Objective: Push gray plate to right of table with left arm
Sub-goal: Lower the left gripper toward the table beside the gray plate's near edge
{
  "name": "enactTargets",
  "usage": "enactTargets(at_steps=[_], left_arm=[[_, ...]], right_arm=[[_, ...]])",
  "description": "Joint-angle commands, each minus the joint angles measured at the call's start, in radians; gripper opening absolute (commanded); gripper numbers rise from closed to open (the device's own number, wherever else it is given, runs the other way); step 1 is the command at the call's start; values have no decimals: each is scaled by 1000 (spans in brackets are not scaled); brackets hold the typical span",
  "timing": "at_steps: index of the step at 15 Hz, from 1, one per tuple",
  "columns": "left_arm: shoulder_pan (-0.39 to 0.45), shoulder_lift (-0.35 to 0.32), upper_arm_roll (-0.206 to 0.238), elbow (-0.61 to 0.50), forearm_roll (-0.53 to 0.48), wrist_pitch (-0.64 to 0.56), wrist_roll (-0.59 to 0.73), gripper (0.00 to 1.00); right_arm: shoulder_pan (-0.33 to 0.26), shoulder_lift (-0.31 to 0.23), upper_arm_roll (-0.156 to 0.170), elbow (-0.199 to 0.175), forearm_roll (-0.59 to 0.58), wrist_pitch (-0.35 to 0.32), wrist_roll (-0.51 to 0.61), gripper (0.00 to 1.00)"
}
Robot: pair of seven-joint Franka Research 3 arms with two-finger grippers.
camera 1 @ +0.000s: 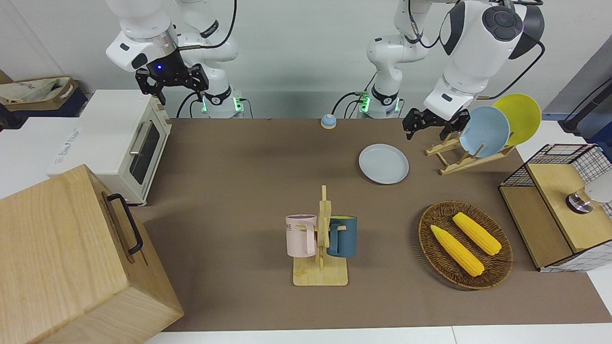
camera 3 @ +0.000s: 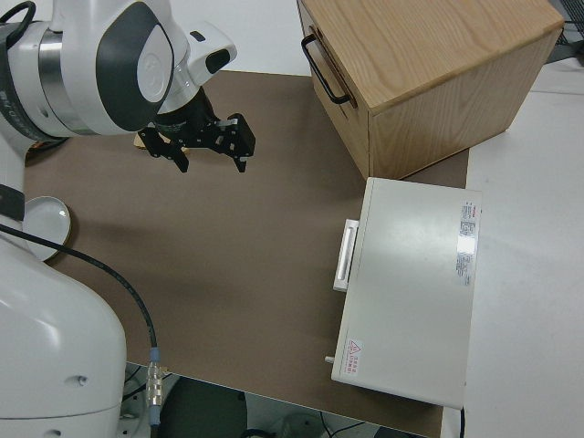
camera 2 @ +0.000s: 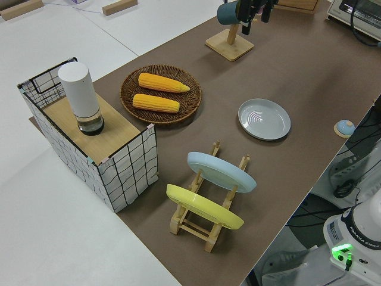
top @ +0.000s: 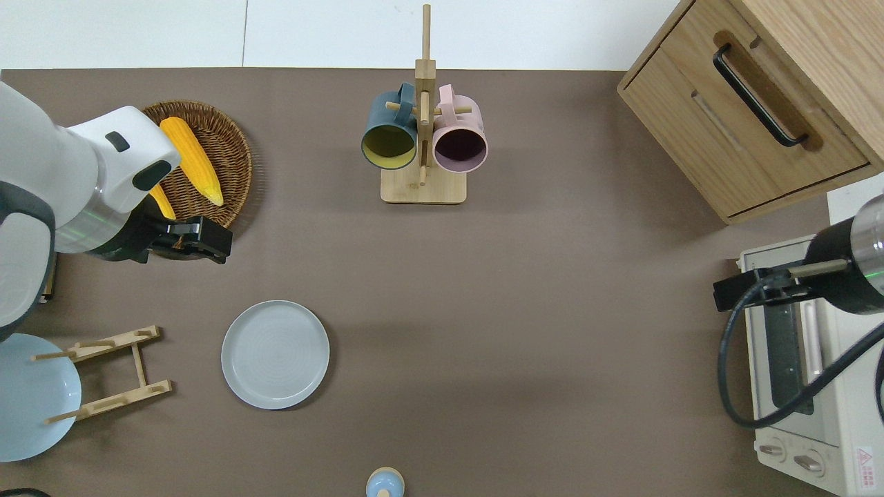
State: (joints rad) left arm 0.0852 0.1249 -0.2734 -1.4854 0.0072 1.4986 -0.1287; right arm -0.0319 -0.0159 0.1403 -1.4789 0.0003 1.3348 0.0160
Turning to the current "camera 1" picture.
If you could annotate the wooden box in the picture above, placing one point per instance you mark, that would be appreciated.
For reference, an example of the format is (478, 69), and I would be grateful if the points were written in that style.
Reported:
(62, 258)

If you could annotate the white and silver object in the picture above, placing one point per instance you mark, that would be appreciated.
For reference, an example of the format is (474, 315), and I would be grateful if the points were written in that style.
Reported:
(595, 193)

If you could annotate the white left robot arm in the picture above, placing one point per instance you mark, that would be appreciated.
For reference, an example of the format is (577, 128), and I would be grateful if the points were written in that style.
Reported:
(478, 43)

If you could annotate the small blue and tan bell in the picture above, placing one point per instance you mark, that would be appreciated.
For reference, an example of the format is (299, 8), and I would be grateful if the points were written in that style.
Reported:
(328, 121)

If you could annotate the brown wicker basket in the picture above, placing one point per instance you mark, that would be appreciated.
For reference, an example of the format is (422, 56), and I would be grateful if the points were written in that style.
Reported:
(432, 239)

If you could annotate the light blue plate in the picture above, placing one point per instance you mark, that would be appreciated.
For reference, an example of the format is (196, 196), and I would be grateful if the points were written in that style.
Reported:
(485, 131)

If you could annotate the yellow corn cob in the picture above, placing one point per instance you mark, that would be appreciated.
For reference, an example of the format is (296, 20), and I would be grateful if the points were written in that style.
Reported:
(456, 251)
(477, 234)

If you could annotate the gray plate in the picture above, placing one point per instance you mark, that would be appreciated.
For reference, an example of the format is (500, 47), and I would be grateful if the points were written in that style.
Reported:
(384, 164)

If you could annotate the wooden mug holder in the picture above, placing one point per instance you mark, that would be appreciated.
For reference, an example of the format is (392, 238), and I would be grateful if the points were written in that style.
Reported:
(320, 274)

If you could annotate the black stand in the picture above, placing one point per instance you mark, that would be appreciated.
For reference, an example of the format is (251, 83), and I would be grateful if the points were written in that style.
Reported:
(585, 107)

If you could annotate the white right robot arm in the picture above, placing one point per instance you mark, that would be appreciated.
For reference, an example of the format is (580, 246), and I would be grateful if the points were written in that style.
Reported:
(143, 28)

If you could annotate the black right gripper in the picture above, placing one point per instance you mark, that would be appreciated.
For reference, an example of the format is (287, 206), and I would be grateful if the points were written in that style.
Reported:
(165, 69)

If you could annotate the wooden plate rack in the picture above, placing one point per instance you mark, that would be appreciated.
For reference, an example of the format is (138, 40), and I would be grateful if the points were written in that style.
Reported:
(461, 164)

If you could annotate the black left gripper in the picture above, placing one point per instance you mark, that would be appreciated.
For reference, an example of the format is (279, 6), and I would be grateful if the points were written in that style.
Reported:
(432, 119)

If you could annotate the yellow plate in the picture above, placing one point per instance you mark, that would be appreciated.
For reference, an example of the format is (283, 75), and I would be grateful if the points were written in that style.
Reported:
(521, 112)

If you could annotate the white toaster oven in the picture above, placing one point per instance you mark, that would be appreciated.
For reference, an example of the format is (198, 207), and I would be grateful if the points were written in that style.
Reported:
(110, 129)

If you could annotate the brown table mat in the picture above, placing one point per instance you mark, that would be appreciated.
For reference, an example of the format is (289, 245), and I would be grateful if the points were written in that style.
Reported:
(239, 191)

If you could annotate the cardboard box with cloth bag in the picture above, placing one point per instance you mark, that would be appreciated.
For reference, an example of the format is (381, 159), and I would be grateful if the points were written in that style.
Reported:
(33, 91)

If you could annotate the pink mug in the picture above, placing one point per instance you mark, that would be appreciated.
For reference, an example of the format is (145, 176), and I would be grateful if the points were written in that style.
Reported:
(300, 236)

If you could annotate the dark teal mug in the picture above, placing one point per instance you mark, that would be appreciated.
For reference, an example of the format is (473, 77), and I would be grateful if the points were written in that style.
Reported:
(346, 236)

